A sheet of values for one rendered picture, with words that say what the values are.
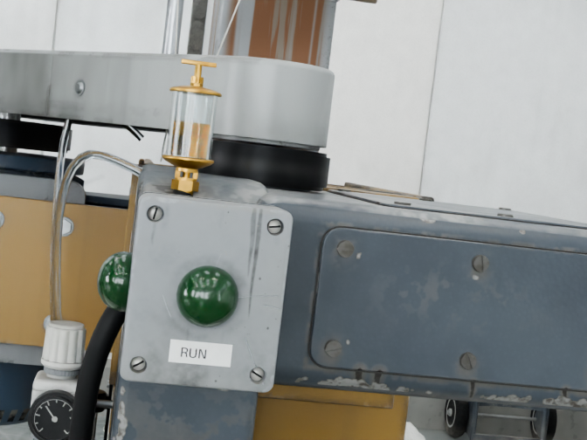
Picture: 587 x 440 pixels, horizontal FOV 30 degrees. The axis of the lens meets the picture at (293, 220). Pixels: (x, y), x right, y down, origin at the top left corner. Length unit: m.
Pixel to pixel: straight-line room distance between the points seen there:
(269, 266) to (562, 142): 5.68
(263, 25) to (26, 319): 0.36
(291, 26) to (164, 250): 0.58
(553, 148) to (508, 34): 0.67
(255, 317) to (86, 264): 0.44
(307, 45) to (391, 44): 4.84
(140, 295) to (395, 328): 0.15
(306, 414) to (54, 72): 0.34
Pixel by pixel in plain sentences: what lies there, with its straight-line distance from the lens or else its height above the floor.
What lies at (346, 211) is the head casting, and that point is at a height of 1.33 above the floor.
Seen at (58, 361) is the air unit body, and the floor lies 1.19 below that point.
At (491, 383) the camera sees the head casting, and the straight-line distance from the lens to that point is 0.62.
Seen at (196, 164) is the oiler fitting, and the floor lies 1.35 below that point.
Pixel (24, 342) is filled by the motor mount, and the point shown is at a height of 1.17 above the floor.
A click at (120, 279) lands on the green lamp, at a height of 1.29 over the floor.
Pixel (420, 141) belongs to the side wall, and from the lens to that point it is 5.94.
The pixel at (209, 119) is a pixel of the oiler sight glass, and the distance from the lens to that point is 0.60.
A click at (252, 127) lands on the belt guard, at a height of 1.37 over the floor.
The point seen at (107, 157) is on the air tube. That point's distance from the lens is 0.67.
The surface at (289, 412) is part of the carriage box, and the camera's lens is 0.90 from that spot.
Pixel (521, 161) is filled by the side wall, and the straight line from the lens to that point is 6.11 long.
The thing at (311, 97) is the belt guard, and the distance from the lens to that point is 0.70.
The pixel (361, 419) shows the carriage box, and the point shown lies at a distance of 0.91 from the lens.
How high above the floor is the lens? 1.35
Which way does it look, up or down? 3 degrees down
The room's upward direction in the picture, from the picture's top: 7 degrees clockwise
